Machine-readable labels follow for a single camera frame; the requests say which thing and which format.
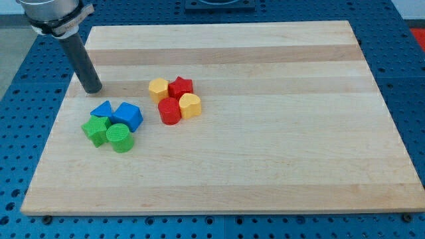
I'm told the yellow heart block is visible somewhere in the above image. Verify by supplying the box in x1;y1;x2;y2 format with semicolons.
179;93;202;120

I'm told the red cylinder block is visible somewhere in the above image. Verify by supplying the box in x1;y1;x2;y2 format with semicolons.
158;97;181;125

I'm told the red star block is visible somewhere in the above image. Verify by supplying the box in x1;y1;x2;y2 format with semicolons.
168;76;193;100

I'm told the light wooden board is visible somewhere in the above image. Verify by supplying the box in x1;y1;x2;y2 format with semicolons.
21;21;424;216

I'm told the yellow hexagon block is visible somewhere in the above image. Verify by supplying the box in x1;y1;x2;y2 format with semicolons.
148;78;169;104

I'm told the blue cube block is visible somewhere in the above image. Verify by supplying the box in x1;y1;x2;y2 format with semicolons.
111;102;143;133

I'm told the green cylinder block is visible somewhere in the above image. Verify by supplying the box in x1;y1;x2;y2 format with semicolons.
106;123;134;153

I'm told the blue triangle block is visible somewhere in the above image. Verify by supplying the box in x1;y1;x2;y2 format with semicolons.
90;100;113;118

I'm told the green star block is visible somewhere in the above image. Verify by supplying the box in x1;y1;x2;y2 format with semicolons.
81;116;112;147

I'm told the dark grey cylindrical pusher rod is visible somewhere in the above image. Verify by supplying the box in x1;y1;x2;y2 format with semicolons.
59;33;102;94

